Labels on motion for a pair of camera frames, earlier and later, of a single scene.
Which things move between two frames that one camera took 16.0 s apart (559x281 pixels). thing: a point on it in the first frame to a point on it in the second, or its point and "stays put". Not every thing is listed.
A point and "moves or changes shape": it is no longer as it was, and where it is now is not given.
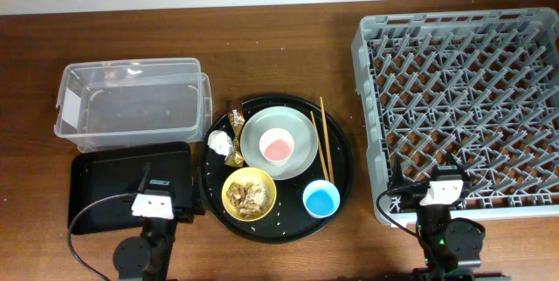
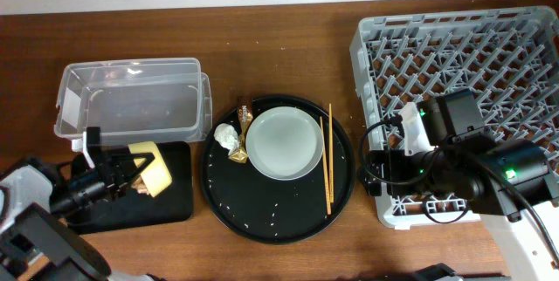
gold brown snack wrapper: [236, 121] to [244, 115]
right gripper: [397, 180] to [396, 161]
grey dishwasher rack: [479, 84] stays put
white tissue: [221, 142] to [227, 136]
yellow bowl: [249, 194] to [156, 175]
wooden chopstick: [320, 148] to [324, 160]
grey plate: [306, 143] moves or changes shape
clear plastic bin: [123, 102] stays put
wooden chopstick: [326, 140] to [331, 151]
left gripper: [185, 214] to [120, 178]
